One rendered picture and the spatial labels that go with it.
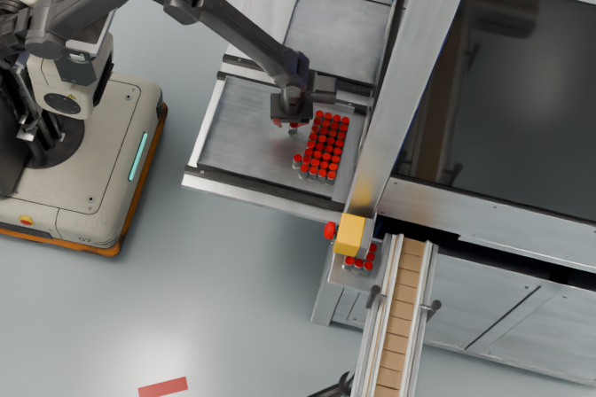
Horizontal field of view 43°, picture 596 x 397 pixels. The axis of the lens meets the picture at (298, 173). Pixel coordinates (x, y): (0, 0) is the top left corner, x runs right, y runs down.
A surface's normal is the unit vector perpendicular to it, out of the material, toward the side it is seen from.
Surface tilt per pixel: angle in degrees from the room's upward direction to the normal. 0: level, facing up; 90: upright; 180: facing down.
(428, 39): 90
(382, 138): 90
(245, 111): 0
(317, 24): 0
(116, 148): 0
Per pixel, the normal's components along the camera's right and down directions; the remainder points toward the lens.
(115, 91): 0.07, -0.44
